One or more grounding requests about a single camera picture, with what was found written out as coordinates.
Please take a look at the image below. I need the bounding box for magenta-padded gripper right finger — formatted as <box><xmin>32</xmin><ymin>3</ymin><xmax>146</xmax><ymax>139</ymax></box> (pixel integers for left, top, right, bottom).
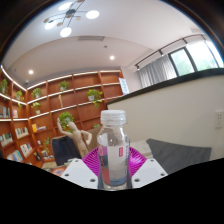
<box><xmin>127</xmin><ymin>146</ymin><xmax>169</xmax><ymax>189</ymax></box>

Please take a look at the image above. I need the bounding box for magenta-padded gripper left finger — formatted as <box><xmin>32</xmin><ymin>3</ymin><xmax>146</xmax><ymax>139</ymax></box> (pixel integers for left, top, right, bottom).
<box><xmin>60</xmin><ymin>147</ymin><xmax>101</xmax><ymax>190</ymax></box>

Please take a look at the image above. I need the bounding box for clear plastic water bottle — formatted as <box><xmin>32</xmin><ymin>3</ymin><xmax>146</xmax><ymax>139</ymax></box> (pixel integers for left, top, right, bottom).
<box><xmin>96</xmin><ymin>109</ymin><xmax>130</xmax><ymax>191</ymax></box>

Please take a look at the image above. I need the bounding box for dark box with orange print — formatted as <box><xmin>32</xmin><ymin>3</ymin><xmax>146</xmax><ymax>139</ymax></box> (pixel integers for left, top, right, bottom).
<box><xmin>49</xmin><ymin>165</ymin><xmax>68</xmax><ymax>177</ymax></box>

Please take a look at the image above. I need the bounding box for dark blue chair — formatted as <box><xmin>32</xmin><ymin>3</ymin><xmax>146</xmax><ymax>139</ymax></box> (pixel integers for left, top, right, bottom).
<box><xmin>51</xmin><ymin>135</ymin><xmax>82</xmax><ymax>166</ymax></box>

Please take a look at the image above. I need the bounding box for wooden artist mannequin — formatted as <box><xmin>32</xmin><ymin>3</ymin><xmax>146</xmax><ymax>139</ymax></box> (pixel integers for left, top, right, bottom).
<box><xmin>56</xmin><ymin>117</ymin><xmax>93</xmax><ymax>158</ymax></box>

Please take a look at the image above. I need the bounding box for tan chair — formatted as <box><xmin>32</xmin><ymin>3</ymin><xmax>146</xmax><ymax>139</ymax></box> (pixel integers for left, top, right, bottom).
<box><xmin>87</xmin><ymin>126</ymin><xmax>103</xmax><ymax>153</ymax></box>

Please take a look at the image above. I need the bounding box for wooden bookshelf unit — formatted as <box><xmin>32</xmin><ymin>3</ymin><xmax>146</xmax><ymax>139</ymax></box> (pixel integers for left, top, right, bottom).
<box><xmin>0</xmin><ymin>64</ymin><xmax>125</xmax><ymax>168</ymax></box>

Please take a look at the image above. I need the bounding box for white sign board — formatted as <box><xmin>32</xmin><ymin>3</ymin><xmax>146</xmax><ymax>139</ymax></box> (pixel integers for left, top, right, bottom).
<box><xmin>118</xmin><ymin>77</ymin><xmax>130</xmax><ymax>95</ymax></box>

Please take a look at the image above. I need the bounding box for grey curtain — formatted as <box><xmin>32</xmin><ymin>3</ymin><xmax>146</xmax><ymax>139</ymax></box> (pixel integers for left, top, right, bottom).
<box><xmin>137</xmin><ymin>54</ymin><xmax>178</xmax><ymax>88</ymax></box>

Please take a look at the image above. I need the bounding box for window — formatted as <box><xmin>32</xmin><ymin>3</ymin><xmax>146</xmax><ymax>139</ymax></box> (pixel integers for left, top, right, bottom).
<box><xmin>168</xmin><ymin>39</ymin><xmax>224</xmax><ymax>77</ymax></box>

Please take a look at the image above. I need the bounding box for ceiling air vent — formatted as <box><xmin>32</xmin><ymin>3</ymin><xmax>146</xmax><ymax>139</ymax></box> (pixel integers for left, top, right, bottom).
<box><xmin>78</xmin><ymin>35</ymin><xmax>105</xmax><ymax>42</ymax></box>

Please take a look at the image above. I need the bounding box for branched ceiling lamp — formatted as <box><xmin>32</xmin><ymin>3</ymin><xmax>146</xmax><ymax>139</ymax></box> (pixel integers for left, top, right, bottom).
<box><xmin>43</xmin><ymin>0</ymin><xmax>100</xmax><ymax>38</ymax></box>

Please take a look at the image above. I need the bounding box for white wall socket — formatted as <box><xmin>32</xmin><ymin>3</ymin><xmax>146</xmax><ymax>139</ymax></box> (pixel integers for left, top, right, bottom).
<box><xmin>214</xmin><ymin>109</ymin><xmax>224</xmax><ymax>129</ymax></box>

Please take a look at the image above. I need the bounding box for black curtain rail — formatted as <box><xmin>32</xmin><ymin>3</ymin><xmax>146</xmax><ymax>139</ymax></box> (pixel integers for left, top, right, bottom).
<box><xmin>134</xmin><ymin>33</ymin><xmax>208</xmax><ymax>70</ymax></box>

